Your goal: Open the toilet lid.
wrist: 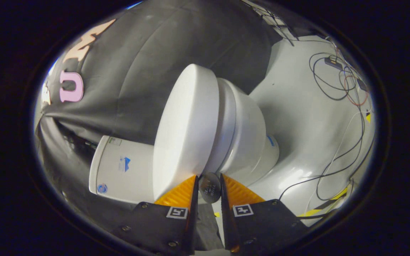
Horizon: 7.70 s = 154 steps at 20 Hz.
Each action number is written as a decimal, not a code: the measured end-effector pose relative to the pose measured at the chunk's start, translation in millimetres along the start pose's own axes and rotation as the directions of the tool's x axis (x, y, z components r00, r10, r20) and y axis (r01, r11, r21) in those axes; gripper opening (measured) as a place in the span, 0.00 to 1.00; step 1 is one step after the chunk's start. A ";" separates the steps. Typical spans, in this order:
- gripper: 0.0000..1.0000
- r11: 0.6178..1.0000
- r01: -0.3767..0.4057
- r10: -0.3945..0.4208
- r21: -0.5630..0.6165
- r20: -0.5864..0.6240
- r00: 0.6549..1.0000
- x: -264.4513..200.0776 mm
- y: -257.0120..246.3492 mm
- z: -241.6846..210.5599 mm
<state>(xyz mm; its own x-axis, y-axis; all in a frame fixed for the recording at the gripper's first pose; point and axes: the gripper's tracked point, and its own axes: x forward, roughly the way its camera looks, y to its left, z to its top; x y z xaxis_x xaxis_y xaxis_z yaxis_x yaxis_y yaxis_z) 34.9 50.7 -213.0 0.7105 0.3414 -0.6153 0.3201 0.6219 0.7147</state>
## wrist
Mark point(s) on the white toilet seat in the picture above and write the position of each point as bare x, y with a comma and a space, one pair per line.
226, 124

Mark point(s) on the yellow black floor tape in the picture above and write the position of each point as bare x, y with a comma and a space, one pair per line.
338, 195

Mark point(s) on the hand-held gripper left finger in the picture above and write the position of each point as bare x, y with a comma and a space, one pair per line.
193, 213

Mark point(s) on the white ceramic toilet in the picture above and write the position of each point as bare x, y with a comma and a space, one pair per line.
247, 135

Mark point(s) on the black backdrop cloth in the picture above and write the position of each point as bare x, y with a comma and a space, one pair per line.
137, 71

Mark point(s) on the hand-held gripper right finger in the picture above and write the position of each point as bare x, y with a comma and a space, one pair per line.
226, 220

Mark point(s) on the small black adapter box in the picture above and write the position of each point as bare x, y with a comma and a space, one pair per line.
333, 63

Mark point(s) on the round dark lid lifter tab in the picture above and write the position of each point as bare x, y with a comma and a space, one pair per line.
209, 188

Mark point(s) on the white toilet tank lid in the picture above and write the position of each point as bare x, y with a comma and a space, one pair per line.
96, 167

